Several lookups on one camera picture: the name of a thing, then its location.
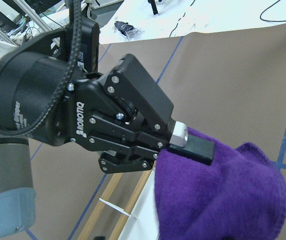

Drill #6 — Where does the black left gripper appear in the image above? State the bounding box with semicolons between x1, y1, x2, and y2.
0;50;170;174

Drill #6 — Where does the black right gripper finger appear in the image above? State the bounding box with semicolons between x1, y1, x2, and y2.
103;54;214;166

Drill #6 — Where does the purple towel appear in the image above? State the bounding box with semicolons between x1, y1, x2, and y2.
155;140;286;240

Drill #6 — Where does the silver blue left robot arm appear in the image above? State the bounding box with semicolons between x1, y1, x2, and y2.
0;30;214;238

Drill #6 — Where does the white towel rack base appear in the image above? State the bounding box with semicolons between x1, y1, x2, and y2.
119;170;159;240

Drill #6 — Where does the wooden rack rod inner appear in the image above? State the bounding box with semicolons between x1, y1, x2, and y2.
109;170;152;240

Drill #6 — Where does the wooden rack rod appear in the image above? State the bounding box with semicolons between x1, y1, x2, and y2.
109;170;152;240
77;173;122;240

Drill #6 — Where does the wooden rack rod outer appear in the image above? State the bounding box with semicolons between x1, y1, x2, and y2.
77;173;122;240

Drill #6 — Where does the dark blue folded umbrella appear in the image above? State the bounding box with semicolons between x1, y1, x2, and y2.
114;21;143;39

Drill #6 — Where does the white rack upright post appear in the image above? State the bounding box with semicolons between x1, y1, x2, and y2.
99;197;138;219

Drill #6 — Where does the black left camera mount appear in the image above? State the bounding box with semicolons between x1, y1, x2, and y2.
17;15;100;73

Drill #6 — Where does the black left camera cable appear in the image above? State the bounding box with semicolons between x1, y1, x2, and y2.
0;0;83;136

